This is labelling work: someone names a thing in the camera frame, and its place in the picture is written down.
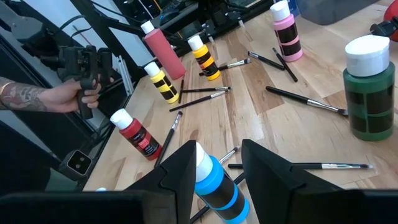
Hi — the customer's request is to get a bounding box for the green small paint bottle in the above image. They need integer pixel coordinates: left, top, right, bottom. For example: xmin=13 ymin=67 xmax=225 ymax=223
xmin=343 ymin=34 xmax=396 ymax=142

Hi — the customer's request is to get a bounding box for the person's hand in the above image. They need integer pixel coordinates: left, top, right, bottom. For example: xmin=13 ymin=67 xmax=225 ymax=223
xmin=39 ymin=78 xmax=103 ymax=114

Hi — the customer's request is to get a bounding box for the black table-level camera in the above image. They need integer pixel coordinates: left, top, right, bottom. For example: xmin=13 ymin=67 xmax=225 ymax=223
xmin=58 ymin=149 xmax=93 ymax=183

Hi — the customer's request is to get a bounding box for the pink small paint bottle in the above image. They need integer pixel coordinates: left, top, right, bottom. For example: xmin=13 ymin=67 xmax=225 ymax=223
xmin=269 ymin=0 xmax=304 ymax=62

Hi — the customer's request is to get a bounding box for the red small paint bottle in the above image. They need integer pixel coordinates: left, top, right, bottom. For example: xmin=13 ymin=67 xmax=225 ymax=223
xmin=109 ymin=108 xmax=163 ymax=161

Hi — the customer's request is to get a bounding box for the silver aluminium bracket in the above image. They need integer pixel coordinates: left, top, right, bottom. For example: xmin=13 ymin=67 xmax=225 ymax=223
xmin=117 ymin=55 xmax=135 ymax=96

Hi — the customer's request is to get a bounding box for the tall red paint bottle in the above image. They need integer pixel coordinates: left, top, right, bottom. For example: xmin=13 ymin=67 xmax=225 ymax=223
xmin=140 ymin=20 xmax=187 ymax=80

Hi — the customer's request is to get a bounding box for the light blue small paint bottle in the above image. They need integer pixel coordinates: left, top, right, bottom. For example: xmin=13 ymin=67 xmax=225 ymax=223
xmin=195 ymin=141 xmax=251 ymax=224

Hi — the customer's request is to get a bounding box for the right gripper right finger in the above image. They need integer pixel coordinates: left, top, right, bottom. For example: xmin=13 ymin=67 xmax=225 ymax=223
xmin=241 ymin=138 xmax=398 ymax=224

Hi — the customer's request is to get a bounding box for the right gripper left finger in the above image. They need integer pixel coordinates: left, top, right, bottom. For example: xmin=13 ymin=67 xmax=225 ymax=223
xmin=0 ymin=139 xmax=198 ymax=224

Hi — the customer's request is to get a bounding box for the person's forearm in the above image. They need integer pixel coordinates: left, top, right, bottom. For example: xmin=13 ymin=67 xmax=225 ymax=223
xmin=0 ymin=77 xmax=47 ymax=112

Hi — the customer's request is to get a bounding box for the black leader arm handle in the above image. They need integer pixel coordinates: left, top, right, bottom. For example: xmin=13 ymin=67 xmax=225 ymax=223
xmin=40 ymin=45 xmax=114 ymax=121

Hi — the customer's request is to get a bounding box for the lemon yellow small paint bottle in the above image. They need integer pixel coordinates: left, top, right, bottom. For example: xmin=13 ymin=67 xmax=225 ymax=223
xmin=143 ymin=61 xmax=180 ymax=105

